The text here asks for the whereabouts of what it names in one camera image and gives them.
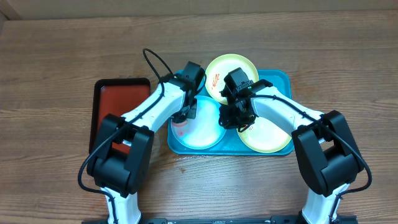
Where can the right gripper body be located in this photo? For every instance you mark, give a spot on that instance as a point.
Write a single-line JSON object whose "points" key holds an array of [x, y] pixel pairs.
{"points": [[237, 120]]}

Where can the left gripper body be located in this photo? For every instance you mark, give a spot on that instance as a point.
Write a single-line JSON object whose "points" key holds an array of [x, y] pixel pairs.
{"points": [[189, 111]]}

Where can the dark sponge with red base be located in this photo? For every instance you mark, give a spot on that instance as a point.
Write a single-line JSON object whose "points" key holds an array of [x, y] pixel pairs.
{"points": [[180, 129]]}

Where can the light blue plate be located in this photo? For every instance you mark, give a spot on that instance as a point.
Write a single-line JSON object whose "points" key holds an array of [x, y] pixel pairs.
{"points": [[204, 131]]}

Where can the green plate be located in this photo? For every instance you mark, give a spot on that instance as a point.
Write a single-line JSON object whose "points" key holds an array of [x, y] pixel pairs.
{"points": [[264, 136], [220, 67]]}

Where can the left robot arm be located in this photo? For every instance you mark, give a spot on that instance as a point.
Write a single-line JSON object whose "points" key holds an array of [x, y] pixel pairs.
{"points": [[125, 118]]}

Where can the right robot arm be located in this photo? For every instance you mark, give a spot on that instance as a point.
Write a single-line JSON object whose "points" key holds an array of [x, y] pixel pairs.
{"points": [[327, 154]]}

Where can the teal plastic tray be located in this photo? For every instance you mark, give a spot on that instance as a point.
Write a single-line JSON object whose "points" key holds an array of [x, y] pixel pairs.
{"points": [[230, 145]]}

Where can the black and red tray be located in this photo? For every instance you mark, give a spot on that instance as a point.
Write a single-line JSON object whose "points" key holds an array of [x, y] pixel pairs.
{"points": [[116, 96]]}

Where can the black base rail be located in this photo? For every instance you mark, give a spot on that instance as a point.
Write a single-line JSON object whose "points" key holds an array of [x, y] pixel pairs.
{"points": [[276, 219]]}

